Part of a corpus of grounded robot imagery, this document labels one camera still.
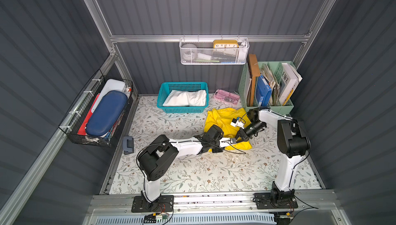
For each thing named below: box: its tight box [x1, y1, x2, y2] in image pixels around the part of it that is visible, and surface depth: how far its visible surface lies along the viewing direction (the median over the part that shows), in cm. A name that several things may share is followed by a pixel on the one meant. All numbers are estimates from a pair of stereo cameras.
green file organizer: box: [238, 60, 296, 116], surface depth 103 cm
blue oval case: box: [85, 90, 129, 138], surface depth 68 cm
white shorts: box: [162, 89, 207, 107], surface depth 110 cm
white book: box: [277, 62, 303, 106], surface depth 101 cm
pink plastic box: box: [213, 89, 241, 105], surface depth 121 cm
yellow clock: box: [212, 39, 239, 49], surface depth 89 cm
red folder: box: [77, 93, 101, 136], surface depth 68 cm
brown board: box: [247, 53, 261, 107], surface depth 93 cm
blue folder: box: [255, 75, 272, 107], surface depth 101 cm
